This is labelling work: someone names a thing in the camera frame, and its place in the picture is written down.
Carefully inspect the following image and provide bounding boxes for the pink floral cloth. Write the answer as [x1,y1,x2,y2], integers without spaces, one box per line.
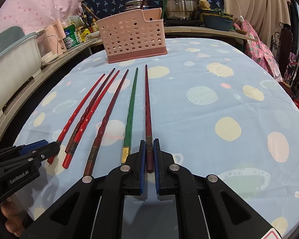
[241,20,282,83]

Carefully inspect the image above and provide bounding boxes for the red chopstick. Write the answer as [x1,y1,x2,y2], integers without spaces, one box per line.
[62,68,120,169]
[47,73,106,165]

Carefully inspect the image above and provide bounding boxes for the silver rice cooker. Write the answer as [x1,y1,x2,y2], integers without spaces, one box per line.
[124,0,153,11]

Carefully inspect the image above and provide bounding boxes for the blue patterned tablecloth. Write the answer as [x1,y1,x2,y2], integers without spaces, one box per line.
[15,38,299,236]

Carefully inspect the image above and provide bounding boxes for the pink perforated utensil holder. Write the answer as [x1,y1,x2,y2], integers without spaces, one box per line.
[96,8,168,64]

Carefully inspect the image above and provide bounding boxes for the pink electric kettle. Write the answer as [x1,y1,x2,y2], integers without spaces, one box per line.
[37,19,67,65]

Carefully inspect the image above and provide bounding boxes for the person's left hand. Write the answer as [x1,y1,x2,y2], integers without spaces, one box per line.
[0,196,25,237]

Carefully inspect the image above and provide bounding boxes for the large steel steamer pot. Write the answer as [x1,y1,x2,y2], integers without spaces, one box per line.
[161,0,198,21]

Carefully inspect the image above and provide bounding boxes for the yellow snack packet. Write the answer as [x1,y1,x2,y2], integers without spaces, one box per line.
[79,26,90,42]

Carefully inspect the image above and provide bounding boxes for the white dish rack bin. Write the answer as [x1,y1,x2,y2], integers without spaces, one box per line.
[0,26,41,118]

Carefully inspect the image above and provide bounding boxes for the dark green basin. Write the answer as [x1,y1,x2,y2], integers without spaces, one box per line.
[202,12,233,31]

